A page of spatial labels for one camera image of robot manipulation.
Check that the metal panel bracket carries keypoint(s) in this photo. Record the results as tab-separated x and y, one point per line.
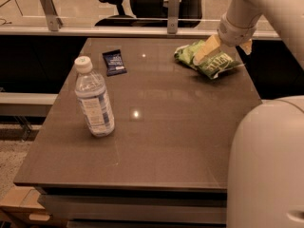
173	16
54	22

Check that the clear plastic water bottle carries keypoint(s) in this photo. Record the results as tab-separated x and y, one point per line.
91	93

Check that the dark blue snack packet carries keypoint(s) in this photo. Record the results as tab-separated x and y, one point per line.
114	63

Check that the black office chair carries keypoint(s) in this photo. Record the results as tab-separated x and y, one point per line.
152	13

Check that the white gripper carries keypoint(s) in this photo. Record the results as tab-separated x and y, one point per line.
234	32

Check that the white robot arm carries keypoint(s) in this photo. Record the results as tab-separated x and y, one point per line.
265	187

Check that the cardboard box under table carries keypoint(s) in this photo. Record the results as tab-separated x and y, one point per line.
21	206

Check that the centre metal panel bracket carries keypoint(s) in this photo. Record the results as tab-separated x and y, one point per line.
173	16

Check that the left metal panel bracket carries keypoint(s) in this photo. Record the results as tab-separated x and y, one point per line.
54	22

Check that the green jalapeno chip bag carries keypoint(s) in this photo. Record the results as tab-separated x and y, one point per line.
211	67

